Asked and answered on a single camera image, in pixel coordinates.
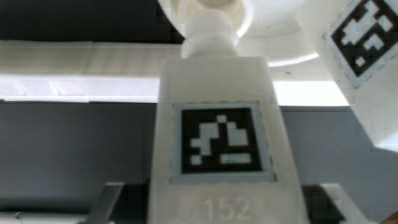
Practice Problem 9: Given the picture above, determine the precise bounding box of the white round stool seat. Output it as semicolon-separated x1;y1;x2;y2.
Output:
156;0;320;67

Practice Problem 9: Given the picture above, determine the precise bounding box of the white front fence bar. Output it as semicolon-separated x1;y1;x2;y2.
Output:
0;40;348;107

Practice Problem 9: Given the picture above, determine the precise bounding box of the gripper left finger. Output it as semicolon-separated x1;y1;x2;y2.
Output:
83;182;124;224

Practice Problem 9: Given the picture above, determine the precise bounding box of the white stool leg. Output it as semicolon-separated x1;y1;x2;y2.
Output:
297;0;398;153
147;8;309;224

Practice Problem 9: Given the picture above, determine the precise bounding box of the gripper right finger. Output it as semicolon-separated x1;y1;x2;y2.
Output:
302;183;373;224

